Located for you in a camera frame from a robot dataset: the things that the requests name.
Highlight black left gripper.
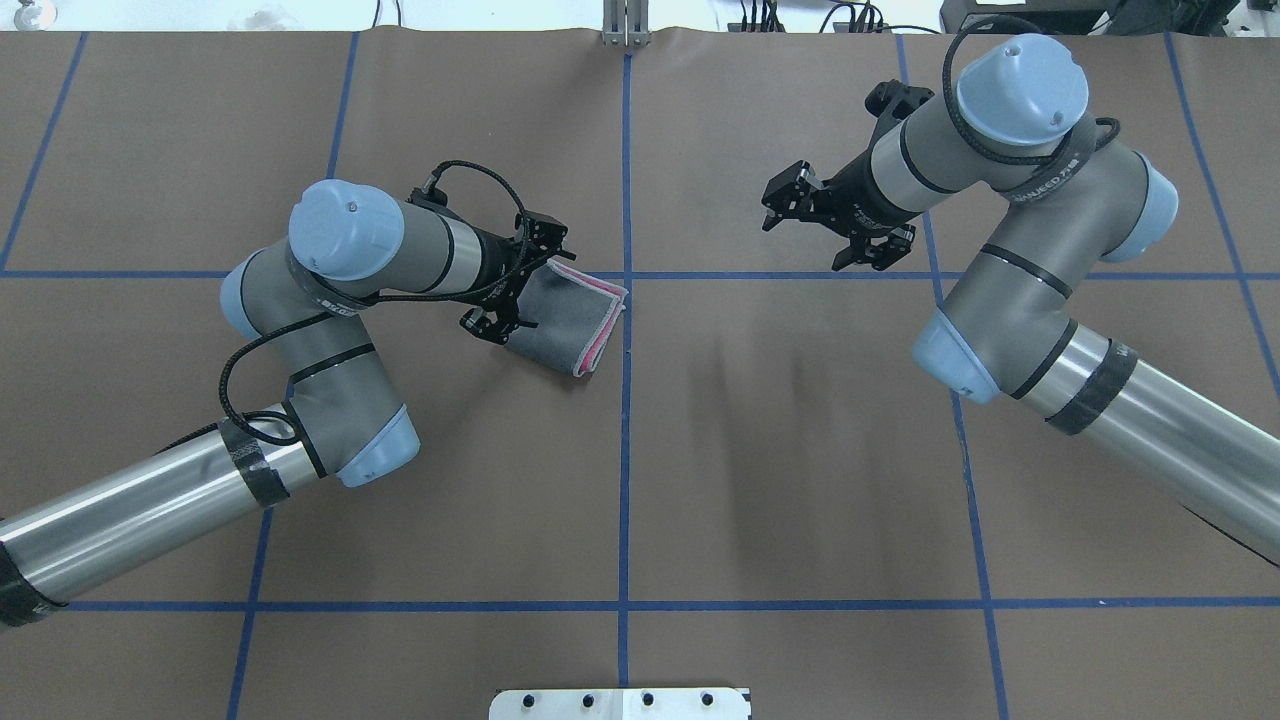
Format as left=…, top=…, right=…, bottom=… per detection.
left=460, top=211, right=573, bottom=346

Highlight pink towel with white trim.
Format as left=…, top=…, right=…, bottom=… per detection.
left=506, top=259, right=628, bottom=378

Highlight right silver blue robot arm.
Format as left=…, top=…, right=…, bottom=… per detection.
left=762, top=15, right=1279, bottom=564

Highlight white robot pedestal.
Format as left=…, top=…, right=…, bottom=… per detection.
left=488, top=687, right=754, bottom=719

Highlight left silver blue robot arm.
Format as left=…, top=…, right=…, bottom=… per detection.
left=3, top=176, right=570, bottom=629

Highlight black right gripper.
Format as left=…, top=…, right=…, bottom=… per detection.
left=762, top=150, right=916, bottom=272

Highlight aluminium frame post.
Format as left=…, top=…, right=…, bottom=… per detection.
left=600, top=0, right=652, bottom=47

